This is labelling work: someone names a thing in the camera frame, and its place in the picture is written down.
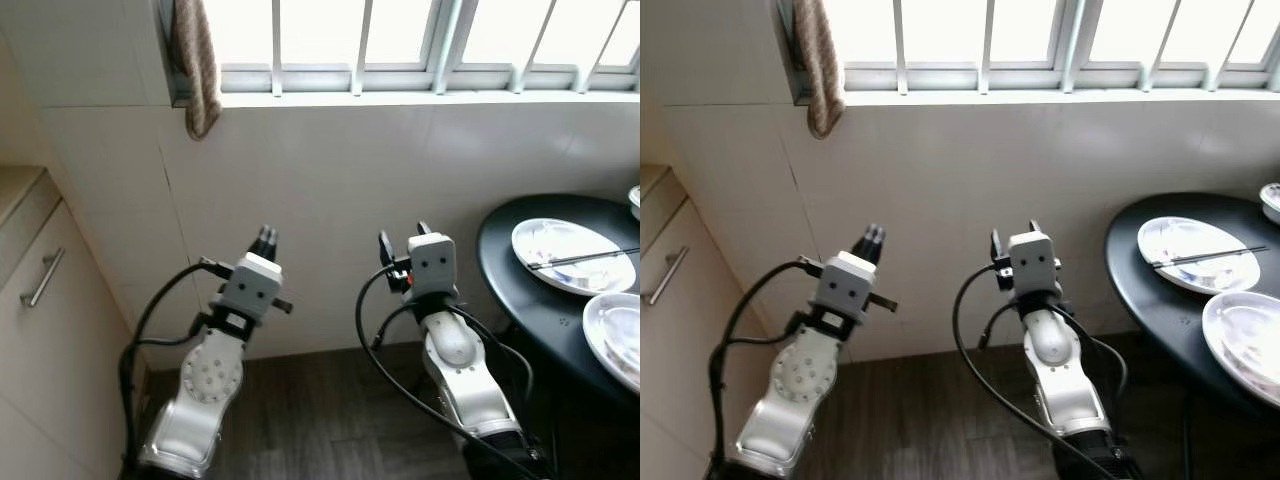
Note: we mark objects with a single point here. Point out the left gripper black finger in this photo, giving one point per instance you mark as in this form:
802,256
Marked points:
877,238
863,237
259,238
271,240

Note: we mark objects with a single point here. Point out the white plate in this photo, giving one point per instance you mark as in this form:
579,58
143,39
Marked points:
1180,235
1240,335
615,330
560,240

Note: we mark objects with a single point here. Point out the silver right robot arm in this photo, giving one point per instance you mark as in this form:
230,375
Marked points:
1050,350
455,350

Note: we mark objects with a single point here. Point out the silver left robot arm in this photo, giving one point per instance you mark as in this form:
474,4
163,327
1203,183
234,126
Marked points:
800,380
205,380

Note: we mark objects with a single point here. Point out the beige kitchen cabinet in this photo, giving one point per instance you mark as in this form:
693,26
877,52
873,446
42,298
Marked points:
680,380
60,380

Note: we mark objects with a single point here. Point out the black round table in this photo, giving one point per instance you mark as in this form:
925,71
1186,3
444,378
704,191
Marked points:
510,270
1135,270

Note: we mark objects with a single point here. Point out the black chopsticks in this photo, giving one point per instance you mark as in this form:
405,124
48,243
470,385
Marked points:
580,260
1205,258

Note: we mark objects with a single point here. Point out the brown hanging towel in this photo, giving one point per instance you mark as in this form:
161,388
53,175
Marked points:
818,70
195,70

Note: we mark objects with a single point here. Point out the white patterned bowl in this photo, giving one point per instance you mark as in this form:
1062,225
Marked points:
634,200
1272,203

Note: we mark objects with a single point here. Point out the black table leg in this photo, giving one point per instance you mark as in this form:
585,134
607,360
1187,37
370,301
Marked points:
552,440
1188,440

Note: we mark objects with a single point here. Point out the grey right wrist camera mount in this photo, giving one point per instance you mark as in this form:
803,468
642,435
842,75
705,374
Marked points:
1035,262
435,262

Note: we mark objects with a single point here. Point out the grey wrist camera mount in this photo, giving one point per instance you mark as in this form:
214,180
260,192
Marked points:
248,290
435,262
848,290
1035,262

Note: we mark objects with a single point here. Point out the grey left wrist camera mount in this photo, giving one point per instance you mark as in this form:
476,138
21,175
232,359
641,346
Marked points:
248,290
848,290

